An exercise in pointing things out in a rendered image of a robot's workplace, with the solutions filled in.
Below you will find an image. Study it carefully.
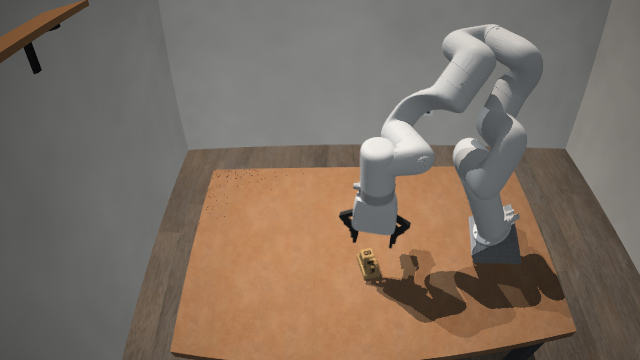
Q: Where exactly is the tan number cube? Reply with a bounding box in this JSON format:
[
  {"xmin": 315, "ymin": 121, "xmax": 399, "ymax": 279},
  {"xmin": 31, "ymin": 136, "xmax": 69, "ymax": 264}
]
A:
[
  {"xmin": 363, "ymin": 257, "xmax": 378, "ymax": 275},
  {"xmin": 360, "ymin": 248, "xmax": 375, "ymax": 265}
]

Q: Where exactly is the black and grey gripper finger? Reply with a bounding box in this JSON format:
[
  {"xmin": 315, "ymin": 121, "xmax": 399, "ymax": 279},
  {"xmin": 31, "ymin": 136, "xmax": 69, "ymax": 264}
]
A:
[
  {"xmin": 339, "ymin": 209, "xmax": 358, "ymax": 243},
  {"xmin": 389, "ymin": 215, "xmax": 411, "ymax": 248}
]

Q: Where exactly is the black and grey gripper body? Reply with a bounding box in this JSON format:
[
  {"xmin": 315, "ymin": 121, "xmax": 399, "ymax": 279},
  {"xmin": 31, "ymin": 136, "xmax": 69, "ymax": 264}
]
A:
[{"xmin": 352, "ymin": 192, "xmax": 398, "ymax": 235}]

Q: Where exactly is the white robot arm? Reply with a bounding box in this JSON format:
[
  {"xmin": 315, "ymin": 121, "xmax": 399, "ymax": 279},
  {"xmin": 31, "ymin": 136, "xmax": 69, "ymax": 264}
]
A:
[{"xmin": 353, "ymin": 24, "xmax": 543, "ymax": 246}]

